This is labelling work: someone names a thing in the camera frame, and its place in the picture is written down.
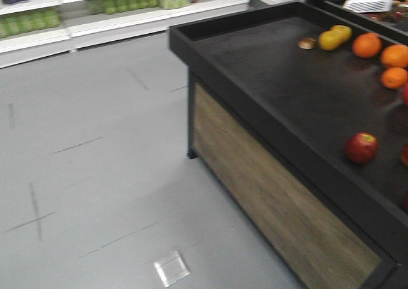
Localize brown half bun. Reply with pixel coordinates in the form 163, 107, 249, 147
298, 37, 317, 50

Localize knobbed orange tangerine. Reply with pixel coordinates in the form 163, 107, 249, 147
352, 33, 382, 59

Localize black wooden display stand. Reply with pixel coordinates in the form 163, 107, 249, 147
169, 2, 407, 288

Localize yellow pear apple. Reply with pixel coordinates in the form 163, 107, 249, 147
330, 24, 353, 43
318, 31, 346, 51

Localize white store shelf unit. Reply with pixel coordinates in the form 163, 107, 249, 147
1, 0, 250, 68

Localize small orange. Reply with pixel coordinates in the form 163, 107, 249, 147
381, 67, 407, 89

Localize white perforated plastic board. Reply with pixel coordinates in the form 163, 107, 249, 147
342, 0, 394, 13

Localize green drink bottle row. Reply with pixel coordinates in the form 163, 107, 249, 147
1, 7, 61, 38

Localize metal floor socket plate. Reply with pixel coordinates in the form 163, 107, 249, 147
153, 250, 191, 288

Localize rear yellow pear apple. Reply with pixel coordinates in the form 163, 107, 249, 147
330, 24, 353, 43

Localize round orange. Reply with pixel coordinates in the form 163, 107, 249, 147
380, 44, 407, 68

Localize front yellow pear apple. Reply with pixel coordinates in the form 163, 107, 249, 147
318, 31, 346, 51

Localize dark red apple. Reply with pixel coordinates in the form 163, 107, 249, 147
344, 132, 379, 165

